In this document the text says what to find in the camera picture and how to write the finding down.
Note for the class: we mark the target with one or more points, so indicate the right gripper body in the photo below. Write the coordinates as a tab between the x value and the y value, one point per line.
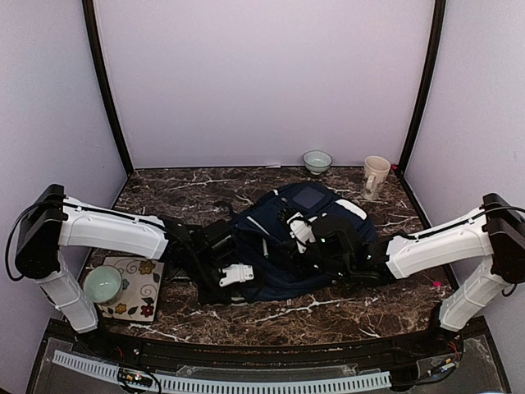
289	213

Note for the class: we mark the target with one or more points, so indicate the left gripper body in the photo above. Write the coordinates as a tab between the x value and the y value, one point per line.
219	290

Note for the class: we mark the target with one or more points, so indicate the white green pen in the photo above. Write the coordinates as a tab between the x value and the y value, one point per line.
264	248

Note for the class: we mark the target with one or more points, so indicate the navy blue student backpack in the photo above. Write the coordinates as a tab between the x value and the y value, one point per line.
278	277

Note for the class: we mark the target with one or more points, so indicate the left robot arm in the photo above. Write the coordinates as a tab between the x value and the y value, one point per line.
56	220

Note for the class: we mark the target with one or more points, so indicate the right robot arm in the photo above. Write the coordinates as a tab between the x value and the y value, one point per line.
493	232

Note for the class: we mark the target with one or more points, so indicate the floral square plate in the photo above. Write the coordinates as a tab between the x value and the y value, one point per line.
141	281

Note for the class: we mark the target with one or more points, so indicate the small green bowl at back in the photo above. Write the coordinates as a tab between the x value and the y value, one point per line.
317	162

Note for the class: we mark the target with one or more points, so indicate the cream ceramic mug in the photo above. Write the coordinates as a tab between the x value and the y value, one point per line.
376	170

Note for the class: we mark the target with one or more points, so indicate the green bowl on plate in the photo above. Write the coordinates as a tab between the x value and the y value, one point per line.
103	285

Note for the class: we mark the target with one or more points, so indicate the small circuit board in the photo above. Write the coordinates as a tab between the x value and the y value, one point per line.
133	377

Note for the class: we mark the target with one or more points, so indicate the white slotted cable duct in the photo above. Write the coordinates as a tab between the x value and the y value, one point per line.
201	380

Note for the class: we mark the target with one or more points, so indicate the black front rail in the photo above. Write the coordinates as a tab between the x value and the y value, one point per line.
140	345

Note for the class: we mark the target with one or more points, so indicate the right black frame post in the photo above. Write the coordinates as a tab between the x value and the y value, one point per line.
437	21

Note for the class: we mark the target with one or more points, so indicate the black frame post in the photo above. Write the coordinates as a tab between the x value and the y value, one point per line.
96	49
437	21

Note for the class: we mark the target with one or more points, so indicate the left black frame post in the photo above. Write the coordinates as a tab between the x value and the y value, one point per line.
96	49

